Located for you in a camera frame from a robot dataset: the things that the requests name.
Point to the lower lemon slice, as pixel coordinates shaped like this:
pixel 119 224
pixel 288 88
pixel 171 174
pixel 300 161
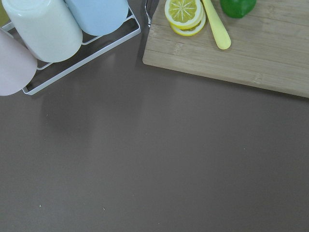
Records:
pixel 191 31

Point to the lemon slice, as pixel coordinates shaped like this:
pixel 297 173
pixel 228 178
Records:
pixel 183 14
pixel 191 31

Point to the yellow plastic knife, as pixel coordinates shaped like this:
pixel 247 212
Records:
pixel 219 31

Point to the upper lemon slice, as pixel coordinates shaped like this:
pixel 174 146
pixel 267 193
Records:
pixel 183 14

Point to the light blue cup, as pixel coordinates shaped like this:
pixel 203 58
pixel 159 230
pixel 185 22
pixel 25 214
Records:
pixel 99 17

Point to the bamboo cutting board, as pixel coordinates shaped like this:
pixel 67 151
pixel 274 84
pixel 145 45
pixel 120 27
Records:
pixel 269 47

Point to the green lime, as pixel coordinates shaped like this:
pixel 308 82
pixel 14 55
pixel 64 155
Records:
pixel 237 8

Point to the white cup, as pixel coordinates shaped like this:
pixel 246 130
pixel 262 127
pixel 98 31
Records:
pixel 47 27

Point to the pink cup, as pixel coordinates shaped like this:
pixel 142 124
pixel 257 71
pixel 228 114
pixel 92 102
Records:
pixel 17 65

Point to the white wire cup rack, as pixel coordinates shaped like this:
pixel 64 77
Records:
pixel 91 48

